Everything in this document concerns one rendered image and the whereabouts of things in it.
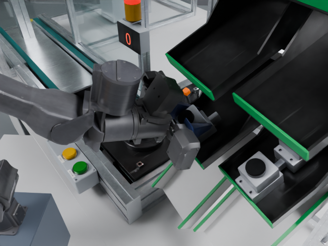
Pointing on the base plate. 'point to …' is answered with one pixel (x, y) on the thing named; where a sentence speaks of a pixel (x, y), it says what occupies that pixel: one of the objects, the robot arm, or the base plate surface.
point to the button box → (90, 182)
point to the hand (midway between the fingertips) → (189, 118)
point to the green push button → (80, 167)
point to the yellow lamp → (133, 12)
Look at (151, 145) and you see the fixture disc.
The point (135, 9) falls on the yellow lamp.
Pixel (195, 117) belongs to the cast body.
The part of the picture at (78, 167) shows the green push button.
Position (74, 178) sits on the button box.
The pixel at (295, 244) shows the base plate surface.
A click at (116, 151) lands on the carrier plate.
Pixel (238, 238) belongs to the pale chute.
